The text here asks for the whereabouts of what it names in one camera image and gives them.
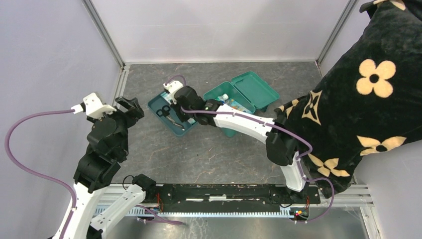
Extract teal plastic tray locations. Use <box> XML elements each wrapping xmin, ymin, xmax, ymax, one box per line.
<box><xmin>147</xmin><ymin>91</ymin><xmax>198</xmax><ymax>137</ymax></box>

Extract black handled scissors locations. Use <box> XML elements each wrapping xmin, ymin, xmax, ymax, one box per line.
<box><xmin>156</xmin><ymin>105</ymin><xmax>185</xmax><ymax>131</ymax></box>

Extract white pill bottle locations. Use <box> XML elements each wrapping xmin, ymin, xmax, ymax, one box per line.
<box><xmin>216</xmin><ymin>94</ymin><xmax>229</xmax><ymax>102</ymax></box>

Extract blue cotton swab packet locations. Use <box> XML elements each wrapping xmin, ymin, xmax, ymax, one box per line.
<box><xmin>226</xmin><ymin>99</ymin><xmax>247</xmax><ymax>112</ymax></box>

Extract green medicine kit box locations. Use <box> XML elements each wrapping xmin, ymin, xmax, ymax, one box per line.
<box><xmin>202</xmin><ymin>71</ymin><xmax>281</xmax><ymax>138</ymax></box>

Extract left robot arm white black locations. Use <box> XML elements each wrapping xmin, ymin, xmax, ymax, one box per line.
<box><xmin>54</xmin><ymin>93</ymin><xmax>157</xmax><ymax>239</ymax></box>

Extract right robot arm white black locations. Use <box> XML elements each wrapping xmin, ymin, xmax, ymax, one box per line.
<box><xmin>168</xmin><ymin>85</ymin><xmax>313</xmax><ymax>203</ymax></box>

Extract black floral cloth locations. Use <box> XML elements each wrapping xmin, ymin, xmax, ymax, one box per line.
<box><xmin>275</xmin><ymin>0</ymin><xmax>422</xmax><ymax>198</ymax></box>

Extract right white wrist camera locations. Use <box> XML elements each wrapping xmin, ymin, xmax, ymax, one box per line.
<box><xmin>163</xmin><ymin>80</ymin><xmax>184</xmax><ymax>95</ymax></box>

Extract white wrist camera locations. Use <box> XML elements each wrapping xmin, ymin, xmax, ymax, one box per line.
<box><xmin>71</xmin><ymin>92</ymin><xmax>117</xmax><ymax>120</ymax></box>
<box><xmin>163</xmin><ymin>80</ymin><xmax>184</xmax><ymax>95</ymax></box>

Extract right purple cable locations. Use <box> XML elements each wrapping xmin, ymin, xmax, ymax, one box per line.
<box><xmin>164</xmin><ymin>74</ymin><xmax>335</xmax><ymax>222</ymax></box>

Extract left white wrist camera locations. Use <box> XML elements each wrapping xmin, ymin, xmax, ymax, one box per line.
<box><xmin>71</xmin><ymin>92</ymin><xmax>117</xmax><ymax>120</ymax></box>

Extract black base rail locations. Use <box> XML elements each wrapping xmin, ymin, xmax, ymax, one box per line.
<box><xmin>142</xmin><ymin>184</ymin><xmax>321</xmax><ymax>213</ymax></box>

